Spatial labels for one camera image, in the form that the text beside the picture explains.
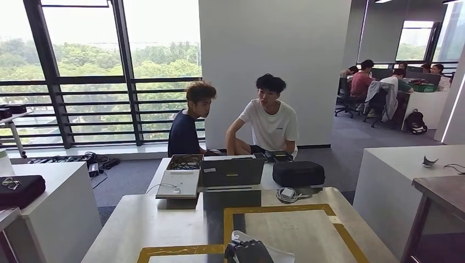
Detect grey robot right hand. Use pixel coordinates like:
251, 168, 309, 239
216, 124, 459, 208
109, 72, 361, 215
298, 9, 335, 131
224, 239, 275, 263

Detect white curved plastic part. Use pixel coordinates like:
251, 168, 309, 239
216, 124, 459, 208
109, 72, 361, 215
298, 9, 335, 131
231, 230, 296, 263

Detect steel workbench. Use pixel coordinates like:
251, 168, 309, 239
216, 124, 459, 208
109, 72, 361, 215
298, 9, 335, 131
80, 187, 400, 263

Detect dark grey laptop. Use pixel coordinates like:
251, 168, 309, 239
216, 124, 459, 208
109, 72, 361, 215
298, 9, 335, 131
200, 157, 266, 192

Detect white laptop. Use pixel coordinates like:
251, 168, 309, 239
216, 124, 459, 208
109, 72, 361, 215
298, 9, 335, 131
156, 169, 201, 199

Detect open cardboard box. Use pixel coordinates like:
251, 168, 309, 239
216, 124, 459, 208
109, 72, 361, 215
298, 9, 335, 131
166, 154, 204, 171

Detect black office chair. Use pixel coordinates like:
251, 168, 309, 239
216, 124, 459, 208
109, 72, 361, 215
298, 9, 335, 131
334, 77, 364, 119
363, 89, 391, 128

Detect white cabinet table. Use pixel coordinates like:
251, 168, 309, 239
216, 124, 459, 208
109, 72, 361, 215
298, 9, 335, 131
0, 161, 103, 263

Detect dark brown table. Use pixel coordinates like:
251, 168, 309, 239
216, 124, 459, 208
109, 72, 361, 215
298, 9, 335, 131
401, 176, 465, 263

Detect grey jacket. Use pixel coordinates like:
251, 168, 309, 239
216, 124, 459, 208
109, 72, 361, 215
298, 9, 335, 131
364, 80, 399, 122

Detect black backpack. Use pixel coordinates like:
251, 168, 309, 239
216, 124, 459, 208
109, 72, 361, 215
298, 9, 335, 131
404, 108, 429, 136

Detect white office desk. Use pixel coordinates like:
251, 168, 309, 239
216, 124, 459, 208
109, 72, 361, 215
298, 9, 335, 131
394, 90, 450, 130

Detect black framed window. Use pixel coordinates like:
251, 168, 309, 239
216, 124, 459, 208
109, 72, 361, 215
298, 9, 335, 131
0, 0, 204, 150

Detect green plastic crate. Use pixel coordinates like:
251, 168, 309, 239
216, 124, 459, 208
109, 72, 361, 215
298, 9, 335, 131
410, 83, 436, 93

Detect dark computer monitor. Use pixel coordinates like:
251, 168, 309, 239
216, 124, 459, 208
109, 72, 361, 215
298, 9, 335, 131
406, 66, 442, 87

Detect white cup green band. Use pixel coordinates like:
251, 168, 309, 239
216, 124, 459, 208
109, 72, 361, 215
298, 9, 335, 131
0, 148, 16, 178

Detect office window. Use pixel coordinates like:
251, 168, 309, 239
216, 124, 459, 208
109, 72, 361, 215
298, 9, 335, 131
395, 20, 436, 62

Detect white folding table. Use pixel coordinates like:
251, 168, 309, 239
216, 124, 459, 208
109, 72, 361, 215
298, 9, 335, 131
0, 110, 34, 159

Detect large yellow tape frame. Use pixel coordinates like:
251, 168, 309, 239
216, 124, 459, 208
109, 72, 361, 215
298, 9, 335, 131
223, 204, 370, 263

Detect white charger with cable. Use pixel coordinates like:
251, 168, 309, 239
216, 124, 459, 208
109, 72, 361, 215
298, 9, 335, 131
276, 187, 310, 205

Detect white cable with plug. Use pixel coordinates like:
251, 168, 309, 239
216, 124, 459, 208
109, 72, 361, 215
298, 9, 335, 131
145, 182, 183, 195

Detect black cable pile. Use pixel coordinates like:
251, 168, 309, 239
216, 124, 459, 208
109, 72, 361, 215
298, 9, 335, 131
27, 151, 98, 165

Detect thin black cable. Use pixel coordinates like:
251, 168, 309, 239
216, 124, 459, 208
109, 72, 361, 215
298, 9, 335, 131
444, 163, 465, 175

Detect thin wire glasses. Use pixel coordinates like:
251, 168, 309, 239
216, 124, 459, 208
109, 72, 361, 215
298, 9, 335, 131
2, 176, 22, 190

